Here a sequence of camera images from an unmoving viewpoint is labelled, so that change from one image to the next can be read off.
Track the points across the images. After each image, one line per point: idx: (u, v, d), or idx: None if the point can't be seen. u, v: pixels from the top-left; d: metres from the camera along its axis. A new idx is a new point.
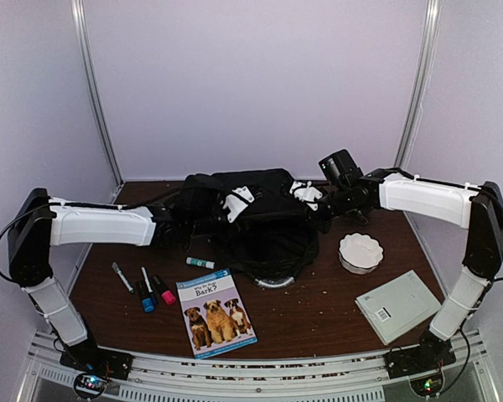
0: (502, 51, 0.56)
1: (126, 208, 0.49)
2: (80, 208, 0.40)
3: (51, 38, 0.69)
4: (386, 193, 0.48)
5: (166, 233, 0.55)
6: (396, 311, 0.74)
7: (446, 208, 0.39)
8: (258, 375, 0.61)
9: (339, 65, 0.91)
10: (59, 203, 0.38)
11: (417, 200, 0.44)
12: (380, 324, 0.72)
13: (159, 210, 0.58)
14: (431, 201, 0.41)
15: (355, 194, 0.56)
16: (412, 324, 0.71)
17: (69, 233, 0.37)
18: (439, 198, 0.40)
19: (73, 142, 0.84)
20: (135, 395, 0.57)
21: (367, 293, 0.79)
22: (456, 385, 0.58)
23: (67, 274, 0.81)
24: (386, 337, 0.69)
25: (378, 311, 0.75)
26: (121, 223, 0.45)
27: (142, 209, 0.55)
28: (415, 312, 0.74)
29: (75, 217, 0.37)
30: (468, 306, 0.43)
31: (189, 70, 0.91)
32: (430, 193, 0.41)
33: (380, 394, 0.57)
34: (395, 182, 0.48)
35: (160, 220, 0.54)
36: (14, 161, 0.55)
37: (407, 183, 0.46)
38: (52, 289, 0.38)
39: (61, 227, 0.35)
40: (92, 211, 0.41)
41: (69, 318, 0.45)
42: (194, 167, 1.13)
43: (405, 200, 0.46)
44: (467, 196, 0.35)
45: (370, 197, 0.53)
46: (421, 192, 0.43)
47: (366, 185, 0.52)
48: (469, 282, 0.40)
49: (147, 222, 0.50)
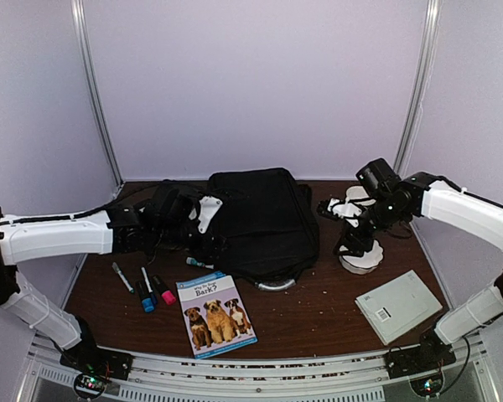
0: (501, 52, 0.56)
1: (80, 216, 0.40)
2: (31, 224, 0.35)
3: (51, 38, 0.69)
4: (430, 202, 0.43)
5: (128, 237, 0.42)
6: (396, 311, 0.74)
7: (490, 229, 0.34)
8: (258, 374, 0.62)
9: (339, 65, 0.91)
10: (8, 222, 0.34)
11: (460, 214, 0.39)
12: (380, 324, 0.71)
13: (123, 211, 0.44)
14: (475, 218, 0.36)
15: (396, 198, 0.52)
16: (412, 324, 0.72)
17: (25, 251, 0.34)
18: (484, 217, 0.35)
19: (73, 143, 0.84)
20: (135, 395, 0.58)
21: (367, 293, 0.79)
22: (456, 385, 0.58)
23: (66, 274, 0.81)
24: (386, 337, 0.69)
25: (378, 311, 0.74)
26: (75, 234, 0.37)
27: (101, 214, 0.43)
28: (414, 312, 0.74)
29: (21, 234, 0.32)
30: (480, 321, 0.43)
31: (189, 70, 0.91)
32: (474, 209, 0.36)
33: (380, 394, 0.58)
34: (441, 191, 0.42)
35: (118, 224, 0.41)
36: (14, 161, 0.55)
37: (453, 195, 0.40)
38: (27, 301, 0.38)
39: (11, 248, 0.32)
40: (44, 224, 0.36)
41: (56, 324, 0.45)
42: (194, 167, 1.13)
43: (448, 212, 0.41)
44: None
45: (411, 201, 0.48)
46: (465, 207, 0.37)
47: (408, 188, 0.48)
48: (491, 303, 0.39)
49: (104, 229, 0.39)
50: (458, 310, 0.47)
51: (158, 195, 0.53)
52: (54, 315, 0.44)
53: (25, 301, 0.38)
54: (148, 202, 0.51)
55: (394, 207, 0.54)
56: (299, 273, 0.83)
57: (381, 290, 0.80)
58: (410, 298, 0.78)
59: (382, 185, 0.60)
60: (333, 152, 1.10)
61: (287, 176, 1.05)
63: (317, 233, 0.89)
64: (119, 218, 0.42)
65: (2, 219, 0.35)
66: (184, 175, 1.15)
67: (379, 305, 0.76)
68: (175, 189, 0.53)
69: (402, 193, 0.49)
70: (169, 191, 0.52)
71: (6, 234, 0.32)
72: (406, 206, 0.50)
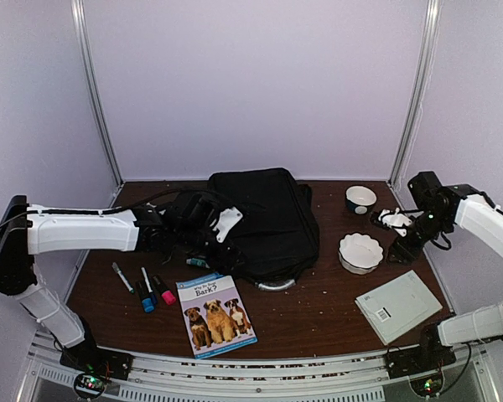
0: (501, 52, 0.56)
1: (107, 213, 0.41)
2: (59, 214, 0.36)
3: (51, 39, 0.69)
4: (464, 212, 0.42)
5: (152, 237, 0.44)
6: (396, 311, 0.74)
7: None
8: (258, 375, 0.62)
9: (339, 65, 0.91)
10: (36, 212, 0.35)
11: (488, 229, 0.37)
12: (380, 324, 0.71)
13: (146, 211, 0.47)
14: (499, 234, 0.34)
15: (435, 203, 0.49)
16: (412, 324, 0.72)
17: (49, 241, 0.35)
18: None
19: (73, 143, 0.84)
20: (135, 395, 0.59)
21: (367, 293, 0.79)
22: (456, 385, 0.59)
23: (66, 274, 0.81)
24: (386, 337, 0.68)
25: (378, 311, 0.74)
26: (100, 228, 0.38)
27: (126, 213, 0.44)
28: (414, 312, 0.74)
29: (50, 224, 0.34)
30: (478, 335, 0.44)
31: (189, 70, 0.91)
32: (498, 225, 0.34)
33: (380, 394, 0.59)
34: (477, 203, 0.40)
35: (143, 224, 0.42)
36: (14, 160, 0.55)
37: (485, 208, 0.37)
38: (40, 295, 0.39)
39: (38, 236, 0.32)
40: (72, 216, 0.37)
41: (64, 322, 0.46)
42: (194, 167, 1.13)
43: (479, 225, 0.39)
44: None
45: (448, 207, 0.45)
46: (492, 221, 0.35)
47: (447, 194, 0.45)
48: (495, 322, 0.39)
49: (130, 227, 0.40)
50: (465, 316, 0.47)
51: (181, 199, 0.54)
52: (64, 311, 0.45)
53: (39, 294, 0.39)
54: (171, 204, 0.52)
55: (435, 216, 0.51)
56: (299, 273, 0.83)
57: (382, 290, 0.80)
58: (410, 297, 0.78)
59: (426, 193, 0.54)
60: (333, 152, 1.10)
61: (287, 176, 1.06)
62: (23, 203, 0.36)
63: (317, 233, 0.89)
64: (143, 216, 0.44)
65: (28, 208, 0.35)
66: (183, 175, 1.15)
67: (379, 305, 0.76)
68: (198, 193, 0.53)
69: (440, 199, 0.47)
70: (192, 195, 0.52)
71: (34, 223, 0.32)
72: (443, 213, 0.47)
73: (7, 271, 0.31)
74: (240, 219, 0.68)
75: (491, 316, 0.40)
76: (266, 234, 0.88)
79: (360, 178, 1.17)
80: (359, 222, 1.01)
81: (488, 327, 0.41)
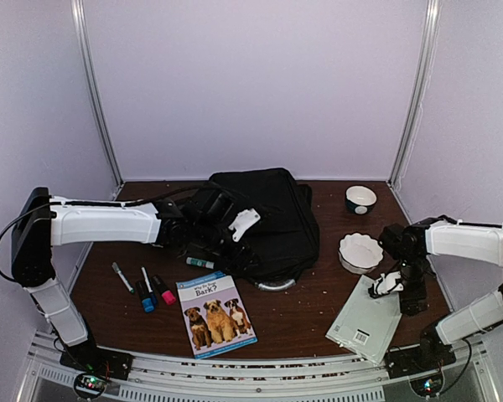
0: (502, 51, 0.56)
1: (130, 205, 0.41)
2: (82, 206, 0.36)
3: (50, 38, 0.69)
4: (432, 238, 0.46)
5: (172, 230, 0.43)
6: (370, 326, 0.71)
7: (483, 248, 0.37)
8: (258, 374, 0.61)
9: (339, 64, 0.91)
10: (59, 203, 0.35)
11: (459, 244, 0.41)
12: (362, 347, 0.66)
13: (167, 204, 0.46)
14: (469, 242, 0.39)
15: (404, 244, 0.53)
16: (390, 336, 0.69)
17: (73, 232, 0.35)
18: (475, 238, 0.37)
19: (73, 142, 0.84)
20: (136, 394, 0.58)
21: (338, 322, 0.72)
22: (455, 386, 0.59)
23: (67, 273, 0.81)
24: (375, 359, 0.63)
25: (355, 335, 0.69)
26: (123, 220, 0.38)
27: (147, 205, 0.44)
28: (389, 320, 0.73)
29: (74, 216, 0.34)
30: (480, 326, 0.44)
31: (189, 69, 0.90)
32: (468, 234, 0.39)
33: (380, 394, 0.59)
34: (440, 226, 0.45)
35: (165, 216, 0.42)
36: (13, 160, 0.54)
37: (451, 227, 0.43)
38: (54, 289, 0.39)
39: (61, 227, 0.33)
40: (95, 208, 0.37)
41: (69, 320, 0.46)
42: (194, 167, 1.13)
43: (449, 244, 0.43)
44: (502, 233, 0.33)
45: (417, 244, 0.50)
46: (461, 234, 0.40)
47: (413, 232, 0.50)
48: (492, 308, 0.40)
49: (152, 219, 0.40)
50: (462, 311, 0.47)
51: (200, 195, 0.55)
52: (71, 309, 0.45)
53: (54, 289, 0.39)
54: (189, 201, 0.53)
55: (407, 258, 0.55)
56: (298, 274, 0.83)
57: (350, 306, 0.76)
58: (381, 307, 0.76)
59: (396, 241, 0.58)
60: (334, 152, 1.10)
61: (287, 176, 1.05)
62: (47, 193, 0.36)
63: (317, 233, 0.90)
64: (164, 210, 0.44)
65: (51, 199, 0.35)
66: (183, 175, 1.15)
67: (355, 326, 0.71)
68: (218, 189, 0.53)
69: (408, 239, 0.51)
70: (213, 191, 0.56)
71: (58, 214, 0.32)
72: (414, 251, 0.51)
73: (30, 261, 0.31)
74: (257, 220, 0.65)
75: (489, 305, 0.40)
76: (272, 234, 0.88)
79: (360, 178, 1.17)
80: (359, 222, 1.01)
81: (490, 316, 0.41)
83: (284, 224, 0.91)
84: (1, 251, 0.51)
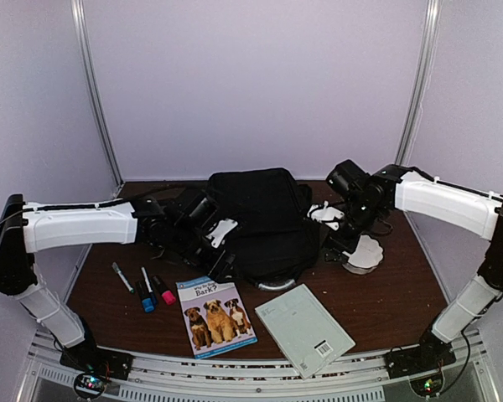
0: (502, 51, 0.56)
1: (105, 206, 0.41)
2: (55, 212, 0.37)
3: (50, 38, 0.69)
4: (403, 193, 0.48)
5: (151, 228, 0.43)
6: (319, 334, 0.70)
7: (467, 215, 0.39)
8: (258, 375, 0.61)
9: (339, 64, 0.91)
10: (32, 209, 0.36)
11: (435, 205, 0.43)
12: (334, 358, 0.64)
13: (146, 202, 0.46)
14: (449, 207, 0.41)
15: (370, 194, 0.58)
16: (332, 325, 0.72)
17: (49, 238, 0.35)
18: (457, 205, 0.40)
19: (74, 142, 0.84)
20: (135, 395, 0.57)
21: (292, 354, 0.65)
22: (456, 386, 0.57)
23: (67, 273, 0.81)
24: (348, 342, 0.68)
25: (319, 350, 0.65)
26: (98, 223, 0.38)
27: (124, 205, 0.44)
28: (320, 318, 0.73)
29: (45, 222, 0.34)
30: (474, 312, 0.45)
31: (189, 69, 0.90)
32: (451, 200, 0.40)
33: (380, 394, 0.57)
34: (413, 184, 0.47)
35: (142, 214, 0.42)
36: (12, 161, 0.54)
37: (425, 185, 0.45)
38: (39, 294, 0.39)
39: (34, 234, 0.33)
40: (68, 212, 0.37)
41: (63, 322, 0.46)
42: (194, 167, 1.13)
43: (422, 203, 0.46)
44: (492, 206, 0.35)
45: (384, 195, 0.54)
46: (441, 197, 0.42)
47: (381, 183, 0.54)
48: (479, 291, 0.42)
49: (127, 219, 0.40)
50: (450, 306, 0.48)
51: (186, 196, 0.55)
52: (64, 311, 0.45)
53: (39, 294, 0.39)
54: (173, 201, 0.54)
55: (370, 206, 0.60)
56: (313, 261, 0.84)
57: (291, 334, 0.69)
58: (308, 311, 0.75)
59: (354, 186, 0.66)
60: (334, 152, 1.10)
61: (287, 176, 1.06)
62: (20, 200, 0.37)
63: (317, 233, 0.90)
64: (142, 207, 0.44)
65: (24, 207, 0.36)
66: (183, 175, 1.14)
67: (310, 349, 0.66)
68: (203, 193, 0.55)
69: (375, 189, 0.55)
70: (198, 193, 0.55)
71: (29, 221, 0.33)
72: (376, 196, 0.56)
73: (9, 271, 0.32)
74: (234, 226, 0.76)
75: (476, 291, 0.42)
76: (270, 233, 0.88)
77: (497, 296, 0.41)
79: None
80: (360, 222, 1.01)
81: (478, 301, 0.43)
83: (283, 224, 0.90)
84: None
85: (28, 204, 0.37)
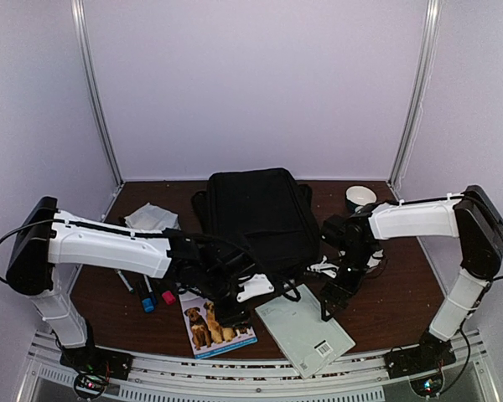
0: (502, 51, 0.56)
1: (140, 236, 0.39)
2: (87, 229, 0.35)
3: (50, 38, 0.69)
4: (377, 225, 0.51)
5: (182, 270, 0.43)
6: (318, 334, 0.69)
7: (432, 222, 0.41)
8: (258, 375, 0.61)
9: (339, 64, 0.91)
10: (64, 221, 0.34)
11: (405, 224, 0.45)
12: (334, 358, 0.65)
13: (184, 240, 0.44)
14: (417, 220, 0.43)
15: (351, 235, 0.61)
16: (332, 326, 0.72)
17: (74, 254, 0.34)
18: (422, 214, 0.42)
19: (74, 142, 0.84)
20: (135, 394, 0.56)
21: (291, 353, 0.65)
22: (456, 385, 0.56)
23: (67, 273, 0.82)
24: (348, 342, 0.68)
25: (318, 349, 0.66)
26: (127, 251, 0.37)
27: (161, 239, 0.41)
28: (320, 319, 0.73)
29: (75, 239, 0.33)
30: (466, 306, 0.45)
31: (189, 69, 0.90)
32: (413, 213, 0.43)
33: (380, 394, 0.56)
34: (381, 213, 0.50)
35: (177, 255, 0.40)
36: (12, 161, 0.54)
37: (391, 209, 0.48)
38: (52, 300, 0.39)
39: (60, 248, 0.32)
40: (99, 232, 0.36)
41: (69, 326, 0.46)
42: (194, 167, 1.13)
43: (396, 226, 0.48)
44: (450, 206, 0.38)
45: (362, 233, 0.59)
46: (405, 213, 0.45)
47: (357, 223, 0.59)
48: (466, 283, 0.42)
49: (161, 256, 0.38)
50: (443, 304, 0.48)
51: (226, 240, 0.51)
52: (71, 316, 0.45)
53: (52, 299, 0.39)
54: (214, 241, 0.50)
55: (357, 246, 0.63)
56: (323, 307, 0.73)
57: (290, 334, 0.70)
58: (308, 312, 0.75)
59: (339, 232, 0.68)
60: (334, 152, 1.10)
61: (287, 176, 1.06)
62: (53, 207, 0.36)
63: (317, 230, 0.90)
64: (179, 247, 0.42)
65: (56, 215, 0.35)
66: (183, 175, 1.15)
67: (310, 349, 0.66)
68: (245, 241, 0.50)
69: (355, 229, 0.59)
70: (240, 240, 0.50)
71: (59, 234, 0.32)
72: (359, 236, 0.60)
73: (24, 276, 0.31)
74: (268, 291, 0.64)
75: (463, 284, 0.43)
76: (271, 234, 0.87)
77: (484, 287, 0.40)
79: (360, 178, 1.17)
80: None
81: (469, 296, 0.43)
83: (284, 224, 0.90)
84: (1, 255, 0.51)
85: (59, 213, 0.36)
